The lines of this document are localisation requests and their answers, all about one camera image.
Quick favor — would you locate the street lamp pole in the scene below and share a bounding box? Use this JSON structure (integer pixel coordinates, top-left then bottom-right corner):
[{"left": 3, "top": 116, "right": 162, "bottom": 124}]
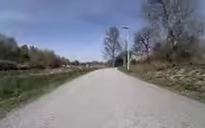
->
[{"left": 121, "top": 25, "right": 131, "bottom": 72}]

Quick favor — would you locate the pale grey gravel path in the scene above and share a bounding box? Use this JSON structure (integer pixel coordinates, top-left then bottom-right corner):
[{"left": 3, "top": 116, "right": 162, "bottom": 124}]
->
[{"left": 0, "top": 67, "right": 205, "bottom": 128}]

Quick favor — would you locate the row of bare trees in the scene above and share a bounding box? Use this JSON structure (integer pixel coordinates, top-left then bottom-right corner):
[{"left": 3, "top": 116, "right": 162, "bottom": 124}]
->
[{"left": 101, "top": 0, "right": 205, "bottom": 68}]

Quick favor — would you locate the dry grass bank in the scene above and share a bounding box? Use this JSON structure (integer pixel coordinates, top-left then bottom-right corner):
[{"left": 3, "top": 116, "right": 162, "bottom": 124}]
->
[{"left": 118, "top": 59, "right": 205, "bottom": 109}]

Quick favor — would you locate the row of brown bushes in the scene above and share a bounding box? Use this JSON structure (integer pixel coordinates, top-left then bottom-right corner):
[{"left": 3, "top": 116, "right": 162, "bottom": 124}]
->
[{"left": 0, "top": 28, "right": 91, "bottom": 72}]

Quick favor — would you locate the grass verge with dry patches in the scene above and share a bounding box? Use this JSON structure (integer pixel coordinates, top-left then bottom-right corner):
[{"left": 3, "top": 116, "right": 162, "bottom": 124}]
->
[{"left": 0, "top": 65, "right": 103, "bottom": 123}]

